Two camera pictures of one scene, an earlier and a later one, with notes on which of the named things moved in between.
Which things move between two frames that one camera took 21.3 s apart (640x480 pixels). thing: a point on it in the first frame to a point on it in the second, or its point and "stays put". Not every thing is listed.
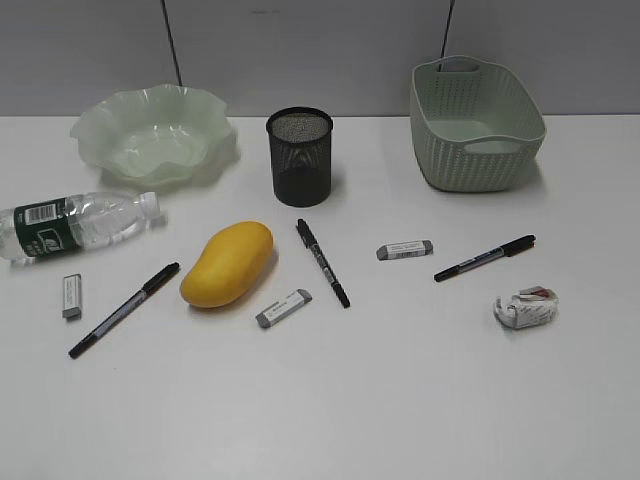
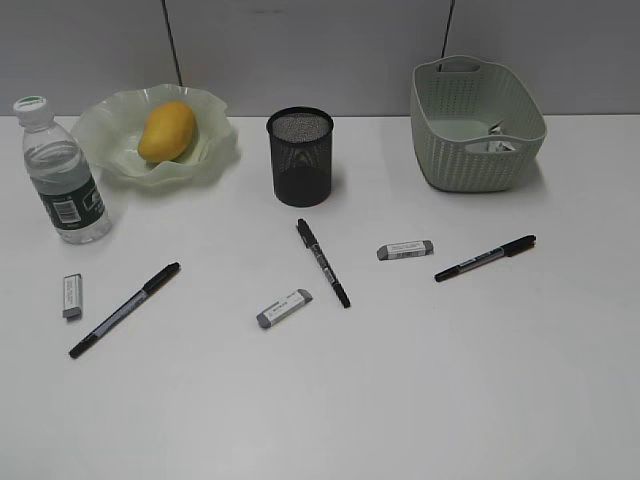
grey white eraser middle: x=295 y=300 stays put
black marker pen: x=312 y=244 stays put
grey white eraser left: x=72 y=297 stays put
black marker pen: x=146 y=289 stays put
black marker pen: x=507 y=250 stays put
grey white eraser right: x=405 y=250 stays put
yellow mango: x=231 y=262 to x=170 y=132
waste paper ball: x=529 y=307 to x=498 y=146
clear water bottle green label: x=74 y=223 to x=62 y=175
